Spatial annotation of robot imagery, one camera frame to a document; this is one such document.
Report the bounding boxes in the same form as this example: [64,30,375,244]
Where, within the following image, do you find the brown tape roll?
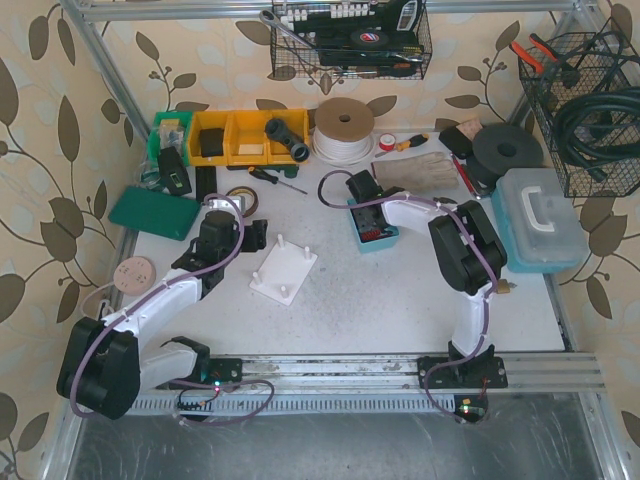
[226,186,259,218]

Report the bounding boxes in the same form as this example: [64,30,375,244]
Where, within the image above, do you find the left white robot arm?
[56,194,268,420]

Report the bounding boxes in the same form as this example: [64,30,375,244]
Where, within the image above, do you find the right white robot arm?
[317,170,507,372]

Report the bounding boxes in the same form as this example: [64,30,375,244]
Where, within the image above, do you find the red springs in tray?
[359,229,394,243]

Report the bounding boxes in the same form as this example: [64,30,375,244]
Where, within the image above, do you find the red white tape roll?
[378,133,396,152]

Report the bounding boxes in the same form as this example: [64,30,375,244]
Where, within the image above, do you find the blue plastic tray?
[350,205,400,254]

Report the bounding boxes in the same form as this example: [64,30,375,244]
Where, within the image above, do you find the beige work glove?
[371,152,459,193]

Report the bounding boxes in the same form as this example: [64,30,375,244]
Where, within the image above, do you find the black ribbed bar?
[195,166,218,203]

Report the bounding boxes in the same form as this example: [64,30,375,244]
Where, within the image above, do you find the green plastic case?
[108,186,201,241]

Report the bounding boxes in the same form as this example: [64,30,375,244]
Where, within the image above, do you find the black battery charger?
[157,147,192,196]

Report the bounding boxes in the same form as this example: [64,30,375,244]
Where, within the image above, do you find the black block in bin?
[199,128,224,157]

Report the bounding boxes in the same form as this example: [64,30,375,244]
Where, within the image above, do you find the yellow parts bin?
[186,109,310,167]

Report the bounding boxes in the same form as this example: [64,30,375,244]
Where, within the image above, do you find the black sanding block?
[439,119,483,159]

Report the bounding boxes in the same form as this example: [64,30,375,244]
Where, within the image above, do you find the black pipe fitting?
[265,118,310,163]

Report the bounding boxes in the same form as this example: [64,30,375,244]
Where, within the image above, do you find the round sanding disc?
[113,256,156,296]

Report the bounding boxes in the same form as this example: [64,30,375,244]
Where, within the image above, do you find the green parts bin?
[147,111,193,164]

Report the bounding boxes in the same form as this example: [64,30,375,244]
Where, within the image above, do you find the black rubber disc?
[466,123,544,188]

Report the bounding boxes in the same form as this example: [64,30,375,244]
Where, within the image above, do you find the brass padlock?
[496,279,517,294]

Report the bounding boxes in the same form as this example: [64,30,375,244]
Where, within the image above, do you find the translucent teal storage box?
[491,168,589,274]

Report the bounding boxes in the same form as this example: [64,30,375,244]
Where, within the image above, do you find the white peg base plate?
[249,234,318,306]

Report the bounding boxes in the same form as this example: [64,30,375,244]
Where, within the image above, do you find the white cable spool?
[312,97,375,167]

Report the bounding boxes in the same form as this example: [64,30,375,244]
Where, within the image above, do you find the red handled tool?
[451,154,492,200]

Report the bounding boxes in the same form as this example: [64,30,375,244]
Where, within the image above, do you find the top wire basket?
[259,1,432,84]

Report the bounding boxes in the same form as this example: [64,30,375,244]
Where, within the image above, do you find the wire basket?
[517,30,639,198]
[259,1,432,84]

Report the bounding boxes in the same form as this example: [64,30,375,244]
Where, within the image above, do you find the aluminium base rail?
[64,352,606,416]

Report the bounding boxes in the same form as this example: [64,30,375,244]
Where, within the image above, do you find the orange handled pliers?
[509,33,559,75]

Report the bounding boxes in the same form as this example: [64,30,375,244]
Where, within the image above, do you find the right wire basket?
[517,30,639,198]

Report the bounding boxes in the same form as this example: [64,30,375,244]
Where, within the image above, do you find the coiled black hose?
[553,29,640,171]

